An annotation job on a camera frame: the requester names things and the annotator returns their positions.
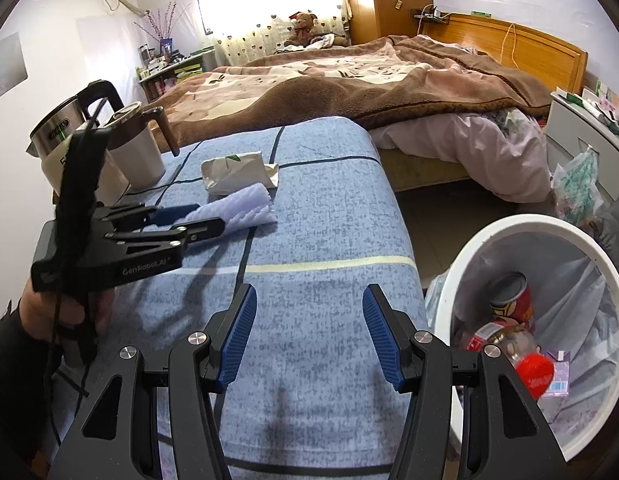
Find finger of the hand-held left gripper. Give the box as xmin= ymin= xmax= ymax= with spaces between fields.
xmin=106 ymin=217 xmax=225 ymax=251
xmin=92 ymin=202 xmax=200 ymax=226

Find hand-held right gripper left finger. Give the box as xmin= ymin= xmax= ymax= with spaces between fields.
xmin=47 ymin=282 xmax=258 ymax=480

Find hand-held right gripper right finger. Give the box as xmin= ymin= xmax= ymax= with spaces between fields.
xmin=362 ymin=283 xmax=570 ymax=480

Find lavender textured paper towel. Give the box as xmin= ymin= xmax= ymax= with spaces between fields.
xmin=182 ymin=183 xmax=278 ymax=236

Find clear plastic bottle red cap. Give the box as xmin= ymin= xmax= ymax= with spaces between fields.
xmin=462 ymin=322 xmax=555 ymax=398

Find red drink can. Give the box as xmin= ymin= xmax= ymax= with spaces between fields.
xmin=489 ymin=272 xmax=535 ymax=323

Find purple drink carton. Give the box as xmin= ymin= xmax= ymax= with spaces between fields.
xmin=537 ymin=350 xmax=570 ymax=398

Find white round trash bin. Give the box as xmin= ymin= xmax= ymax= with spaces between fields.
xmin=429 ymin=215 xmax=619 ymax=463

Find person's left forearm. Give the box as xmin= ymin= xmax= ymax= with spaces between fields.
xmin=0 ymin=305 xmax=65 ymax=466

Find person's left hand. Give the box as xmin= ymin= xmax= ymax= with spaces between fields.
xmin=18 ymin=285 xmax=115 ymax=342

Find white tissue packet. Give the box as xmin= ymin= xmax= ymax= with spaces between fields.
xmin=200 ymin=151 xmax=281 ymax=196

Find white lidded mug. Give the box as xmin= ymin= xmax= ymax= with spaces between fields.
xmin=104 ymin=101 xmax=181 ymax=191

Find stainless steel electric kettle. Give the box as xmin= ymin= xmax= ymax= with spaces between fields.
xmin=26 ymin=80 xmax=130 ymax=206

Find cluttered side desk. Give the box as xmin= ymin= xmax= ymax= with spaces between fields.
xmin=137 ymin=47 xmax=220 ymax=101

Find dried flower branches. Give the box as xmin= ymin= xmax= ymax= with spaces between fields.
xmin=134 ymin=2 xmax=183 ymax=56

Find pale blue bin liner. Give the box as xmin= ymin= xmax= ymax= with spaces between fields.
xmin=424 ymin=232 xmax=619 ymax=461

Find pink duvet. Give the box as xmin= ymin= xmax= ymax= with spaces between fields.
xmin=369 ymin=110 xmax=553 ymax=203

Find brown printed blanket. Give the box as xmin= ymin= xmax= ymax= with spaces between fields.
xmin=154 ymin=35 xmax=553 ymax=131

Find brown teddy bear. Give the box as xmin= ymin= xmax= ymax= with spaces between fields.
xmin=284 ymin=11 xmax=320 ymax=48

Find green printed plastic bag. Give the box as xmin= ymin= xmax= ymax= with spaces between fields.
xmin=549 ymin=145 xmax=605 ymax=226

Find white nightstand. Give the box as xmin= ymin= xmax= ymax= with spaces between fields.
xmin=542 ymin=91 xmax=619 ymax=211

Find pile of small boxes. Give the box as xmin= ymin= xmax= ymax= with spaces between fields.
xmin=554 ymin=77 xmax=619 ymax=141

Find power strip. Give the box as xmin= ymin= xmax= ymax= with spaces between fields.
xmin=413 ymin=6 xmax=453 ymax=24

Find black power cable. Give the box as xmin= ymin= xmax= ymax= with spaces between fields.
xmin=112 ymin=179 xmax=183 ymax=206

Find grey wall poster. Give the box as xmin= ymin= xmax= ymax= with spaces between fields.
xmin=0 ymin=32 xmax=29 ymax=106

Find orange cable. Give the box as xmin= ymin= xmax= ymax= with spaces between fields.
xmin=504 ymin=22 xmax=521 ymax=68

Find wooden bed frame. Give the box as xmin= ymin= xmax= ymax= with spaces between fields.
xmin=379 ymin=12 xmax=589 ymax=193

